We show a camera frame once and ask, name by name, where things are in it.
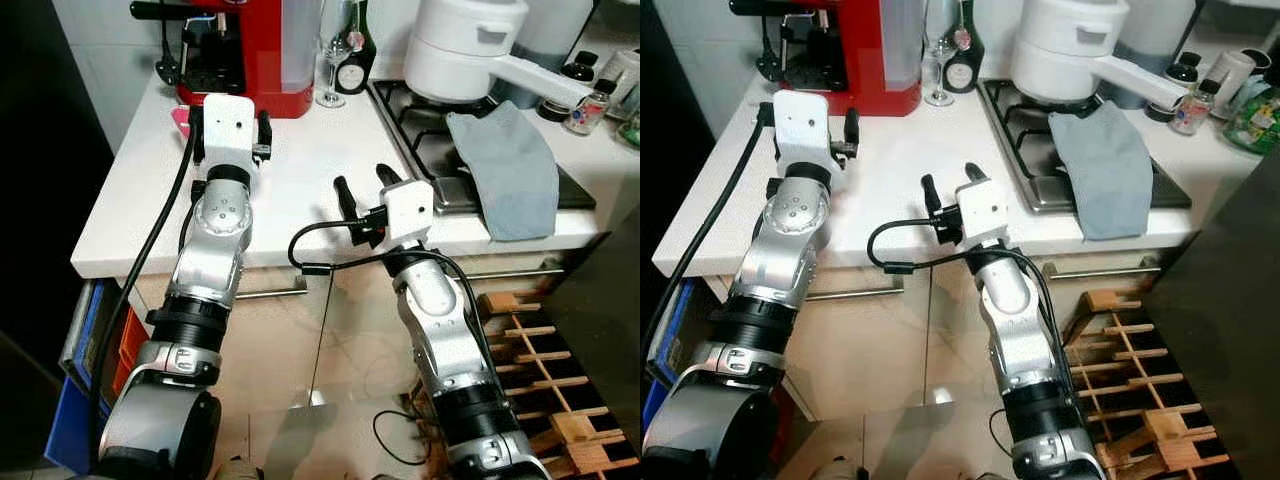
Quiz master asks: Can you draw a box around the dark green bottle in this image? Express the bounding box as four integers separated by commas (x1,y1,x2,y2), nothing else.
940,0,986,94
335,0,378,96

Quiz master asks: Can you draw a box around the orange crate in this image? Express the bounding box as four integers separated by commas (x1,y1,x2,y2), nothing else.
110,305,151,391

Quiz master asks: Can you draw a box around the dark sauce bottle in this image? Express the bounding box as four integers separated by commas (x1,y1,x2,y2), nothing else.
537,62,598,123
1145,52,1203,123

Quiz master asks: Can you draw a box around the steel gas hob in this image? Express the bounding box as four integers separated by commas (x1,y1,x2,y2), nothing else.
978,78,1193,214
368,80,598,216

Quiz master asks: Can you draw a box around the blue flat board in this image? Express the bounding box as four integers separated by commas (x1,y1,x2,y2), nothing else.
640,280,701,431
45,280,116,476

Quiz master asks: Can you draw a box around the wooden wine rack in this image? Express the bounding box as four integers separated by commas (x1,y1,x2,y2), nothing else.
410,290,641,480
1060,288,1236,480

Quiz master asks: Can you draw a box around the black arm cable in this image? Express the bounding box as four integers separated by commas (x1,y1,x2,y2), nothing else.
867,217,1053,361
288,218,498,386
90,130,201,421
645,103,776,361

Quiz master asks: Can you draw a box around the thin black floor cable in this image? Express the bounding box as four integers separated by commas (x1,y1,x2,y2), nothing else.
372,408,441,468
989,408,1021,461

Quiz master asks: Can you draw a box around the red coffee machine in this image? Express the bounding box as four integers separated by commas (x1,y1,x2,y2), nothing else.
130,0,319,119
730,0,923,116

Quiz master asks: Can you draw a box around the clear spice jar black cap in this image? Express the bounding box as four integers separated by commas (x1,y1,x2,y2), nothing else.
1172,78,1225,136
565,90,613,138

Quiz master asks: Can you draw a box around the tall white cup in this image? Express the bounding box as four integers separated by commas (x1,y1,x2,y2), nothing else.
598,48,641,113
1210,48,1273,123

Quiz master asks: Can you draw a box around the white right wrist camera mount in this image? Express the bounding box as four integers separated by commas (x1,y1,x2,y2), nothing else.
378,180,437,253
953,178,1012,251

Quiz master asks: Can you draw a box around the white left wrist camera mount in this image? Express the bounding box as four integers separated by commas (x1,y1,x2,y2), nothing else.
200,93,260,187
772,90,834,187

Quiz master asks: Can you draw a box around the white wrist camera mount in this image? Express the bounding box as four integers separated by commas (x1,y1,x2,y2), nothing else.
200,93,260,187
378,180,437,253
953,178,1012,251
772,90,834,187

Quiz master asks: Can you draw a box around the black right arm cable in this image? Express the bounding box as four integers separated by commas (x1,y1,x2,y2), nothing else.
288,218,498,386
867,217,1053,361

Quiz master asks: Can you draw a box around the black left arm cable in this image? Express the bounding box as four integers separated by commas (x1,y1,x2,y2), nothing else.
645,103,776,361
90,130,201,421

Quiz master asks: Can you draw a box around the clear wine glass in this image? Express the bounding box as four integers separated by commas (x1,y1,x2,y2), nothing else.
922,0,959,108
315,0,351,109

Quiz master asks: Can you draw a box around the white pot with handle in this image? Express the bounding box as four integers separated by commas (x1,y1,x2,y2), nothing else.
1010,0,1196,109
403,0,593,109

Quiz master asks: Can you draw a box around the grey cloth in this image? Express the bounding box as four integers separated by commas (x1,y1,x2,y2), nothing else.
1048,100,1156,241
445,100,561,243

